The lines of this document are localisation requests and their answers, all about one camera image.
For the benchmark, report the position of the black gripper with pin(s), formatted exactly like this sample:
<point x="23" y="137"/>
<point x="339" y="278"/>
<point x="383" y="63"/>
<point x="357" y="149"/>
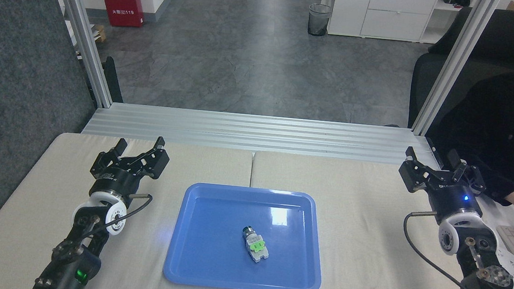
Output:
<point x="116" y="179"/>
<point x="454" y="199"/>

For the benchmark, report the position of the switch part with green clip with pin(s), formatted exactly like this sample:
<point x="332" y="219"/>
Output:
<point x="255" y="246"/>

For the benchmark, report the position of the blue plastic tray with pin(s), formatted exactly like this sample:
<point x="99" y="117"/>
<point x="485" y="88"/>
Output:
<point x="245" y="239"/>

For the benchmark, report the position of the person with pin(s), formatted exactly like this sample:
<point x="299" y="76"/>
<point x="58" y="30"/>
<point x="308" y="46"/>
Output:
<point x="505" y="124"/>

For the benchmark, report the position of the black chair back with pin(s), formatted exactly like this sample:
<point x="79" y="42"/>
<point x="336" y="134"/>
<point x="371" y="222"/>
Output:
<point x="112" y="80"/>

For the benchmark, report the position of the beige table mat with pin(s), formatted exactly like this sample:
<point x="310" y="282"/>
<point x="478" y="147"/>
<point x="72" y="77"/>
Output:
<point x="371" y="219"/>
<point x="145" y="246"/>

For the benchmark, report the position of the black office chair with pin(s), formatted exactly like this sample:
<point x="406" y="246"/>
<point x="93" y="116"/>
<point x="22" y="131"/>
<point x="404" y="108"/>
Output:
<point x="498" y="40"/>

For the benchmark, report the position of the white drawer cabinet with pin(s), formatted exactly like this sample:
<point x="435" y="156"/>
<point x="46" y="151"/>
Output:
<point x="380" y="13"/>

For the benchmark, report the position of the mesh waste bin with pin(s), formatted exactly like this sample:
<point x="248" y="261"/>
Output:
<point x="319" y="20"/>

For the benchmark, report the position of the silver aluminium post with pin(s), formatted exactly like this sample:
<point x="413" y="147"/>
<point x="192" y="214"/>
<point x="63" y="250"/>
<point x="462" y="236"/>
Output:
<point x="82" y="36"/>
<point x="454" y="64"/>

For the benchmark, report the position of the silver aluminium rail base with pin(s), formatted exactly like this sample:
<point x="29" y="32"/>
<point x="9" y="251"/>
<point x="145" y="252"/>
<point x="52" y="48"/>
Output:
<point x="258" y="133"/>

